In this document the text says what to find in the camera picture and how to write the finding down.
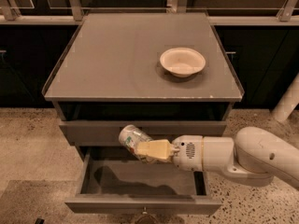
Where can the white paper bowl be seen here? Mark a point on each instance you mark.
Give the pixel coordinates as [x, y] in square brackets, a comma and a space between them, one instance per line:
[182, 62]

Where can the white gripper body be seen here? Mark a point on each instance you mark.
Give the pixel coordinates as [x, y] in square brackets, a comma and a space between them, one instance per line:
[186, 151]

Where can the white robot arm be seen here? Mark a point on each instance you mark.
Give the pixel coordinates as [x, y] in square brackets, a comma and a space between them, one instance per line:
[254, 157]

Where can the grey open middle drawer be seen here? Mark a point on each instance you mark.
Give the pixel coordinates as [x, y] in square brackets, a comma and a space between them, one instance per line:
[113, 181]

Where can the green 7up can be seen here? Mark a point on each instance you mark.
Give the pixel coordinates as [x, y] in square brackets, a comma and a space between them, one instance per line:
[130, 136]

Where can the metal railing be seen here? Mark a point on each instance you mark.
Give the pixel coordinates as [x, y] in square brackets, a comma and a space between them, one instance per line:
[217, 12]

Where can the grey drawer cabinet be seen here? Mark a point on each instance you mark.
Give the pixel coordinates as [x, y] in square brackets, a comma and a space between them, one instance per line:
[112, 71]

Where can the grey top drawer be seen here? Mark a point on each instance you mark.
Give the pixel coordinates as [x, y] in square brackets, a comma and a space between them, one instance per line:
[96, 133]

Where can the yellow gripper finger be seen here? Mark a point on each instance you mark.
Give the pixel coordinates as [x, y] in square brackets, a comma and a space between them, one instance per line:
[160, 150]

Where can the brass middle drawer knob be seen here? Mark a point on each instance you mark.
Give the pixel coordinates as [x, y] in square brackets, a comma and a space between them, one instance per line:
[146, 218]

